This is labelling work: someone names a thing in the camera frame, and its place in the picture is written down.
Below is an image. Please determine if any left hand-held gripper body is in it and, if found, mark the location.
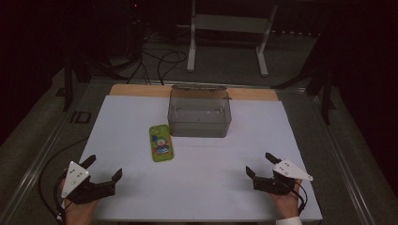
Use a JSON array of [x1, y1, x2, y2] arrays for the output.
[[60, 160, 116, 205]]

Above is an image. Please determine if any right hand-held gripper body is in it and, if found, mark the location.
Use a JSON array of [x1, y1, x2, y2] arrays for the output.
[[253, 158, 314, 196]]

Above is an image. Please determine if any green cartoon phone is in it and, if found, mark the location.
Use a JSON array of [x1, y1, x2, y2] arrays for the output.
[[148, 124, 175, 163]]

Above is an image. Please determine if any clear plastic container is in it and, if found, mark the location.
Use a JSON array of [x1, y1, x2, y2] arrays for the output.
[[166, 82, 233, 139]]

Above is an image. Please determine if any person's right hand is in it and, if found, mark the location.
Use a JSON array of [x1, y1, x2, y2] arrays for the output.
[[269, 178, 304, 220]]

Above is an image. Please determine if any person's left hand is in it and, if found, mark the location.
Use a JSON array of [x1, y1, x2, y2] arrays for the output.
[[59, 177, 101, 225]]

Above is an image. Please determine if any white table mat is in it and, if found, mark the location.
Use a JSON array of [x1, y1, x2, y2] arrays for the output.
[[57, 95, 324, 223]]

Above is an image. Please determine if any black stand leg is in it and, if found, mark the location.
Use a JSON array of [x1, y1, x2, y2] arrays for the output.
[[55, 52, 76, 113], [304, 59, 337, 126]]

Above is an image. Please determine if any white metal stand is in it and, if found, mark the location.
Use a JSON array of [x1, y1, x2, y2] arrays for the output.
[[186, 0, 279, 78]]

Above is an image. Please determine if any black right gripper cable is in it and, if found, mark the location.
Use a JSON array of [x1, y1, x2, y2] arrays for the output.
[[290, 180, 310, 217]]

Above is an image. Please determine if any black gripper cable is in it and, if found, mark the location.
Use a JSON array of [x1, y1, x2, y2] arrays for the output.
[[290, 180, 310, 217], [37, 136, 90, 225]]

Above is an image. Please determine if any black square floor frame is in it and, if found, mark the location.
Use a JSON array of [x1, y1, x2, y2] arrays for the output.
[[69, 110, 93, 125]]

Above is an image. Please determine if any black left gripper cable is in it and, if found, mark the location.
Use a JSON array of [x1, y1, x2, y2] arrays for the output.
[[37, 136, 90, 225]]

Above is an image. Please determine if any metal floor rail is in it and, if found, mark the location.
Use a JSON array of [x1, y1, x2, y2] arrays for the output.
[[275, 87, 376, 225], [0, 83, 107, 225]]

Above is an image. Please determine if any black looped floor cable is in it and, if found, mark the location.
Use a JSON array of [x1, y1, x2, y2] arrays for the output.
[[156, 50, 188, 86]]

